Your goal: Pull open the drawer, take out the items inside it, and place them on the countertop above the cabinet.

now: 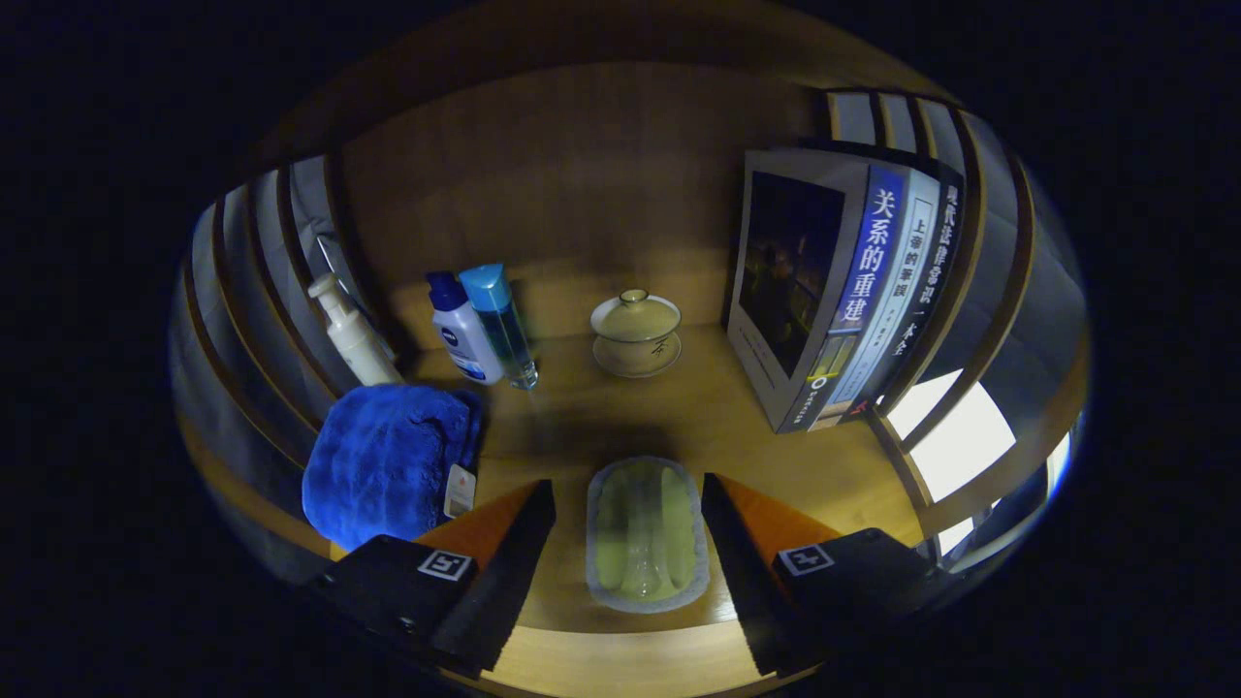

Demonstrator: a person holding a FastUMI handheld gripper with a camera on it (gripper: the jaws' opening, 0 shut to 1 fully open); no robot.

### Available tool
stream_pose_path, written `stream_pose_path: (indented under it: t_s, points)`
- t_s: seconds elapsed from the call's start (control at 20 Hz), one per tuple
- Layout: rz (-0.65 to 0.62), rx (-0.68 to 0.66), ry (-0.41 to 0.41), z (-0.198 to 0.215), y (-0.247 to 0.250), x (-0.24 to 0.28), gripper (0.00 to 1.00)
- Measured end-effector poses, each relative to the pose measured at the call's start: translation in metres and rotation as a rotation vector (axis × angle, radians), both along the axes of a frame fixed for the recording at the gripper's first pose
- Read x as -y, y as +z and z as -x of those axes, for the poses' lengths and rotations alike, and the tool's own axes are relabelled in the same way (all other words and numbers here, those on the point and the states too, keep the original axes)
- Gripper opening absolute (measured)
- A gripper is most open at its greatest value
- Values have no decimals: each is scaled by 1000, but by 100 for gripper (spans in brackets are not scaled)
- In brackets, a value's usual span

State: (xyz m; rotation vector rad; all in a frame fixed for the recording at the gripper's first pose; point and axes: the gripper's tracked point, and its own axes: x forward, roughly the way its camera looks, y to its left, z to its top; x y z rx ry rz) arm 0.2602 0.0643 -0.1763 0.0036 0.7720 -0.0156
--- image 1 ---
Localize black backdrop cloth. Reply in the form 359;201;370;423
175;87;1092;583

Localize green handled sponge brush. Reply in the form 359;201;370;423
585;456;711;615

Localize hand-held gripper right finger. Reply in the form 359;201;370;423
700;472;946;680

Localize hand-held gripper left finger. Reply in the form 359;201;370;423
301;479;557;678

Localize book with black spine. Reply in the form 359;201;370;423
843;179;966;423

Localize teal transparent bottle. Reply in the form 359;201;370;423
459;263;540;391

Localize blue towel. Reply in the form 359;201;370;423
302;384;484;552

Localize beige lidded tea cup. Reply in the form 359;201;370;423
589;288;684;379

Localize white pump bottle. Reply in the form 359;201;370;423
307;273;403;387

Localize white bottle with blue cap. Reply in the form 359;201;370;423
427;270;505;385

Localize book with grey spine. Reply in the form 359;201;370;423
814;170;943;428

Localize wooden cabinet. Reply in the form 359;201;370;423
175;5;1092;697

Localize book with blue spine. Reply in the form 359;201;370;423
725;147;912;434

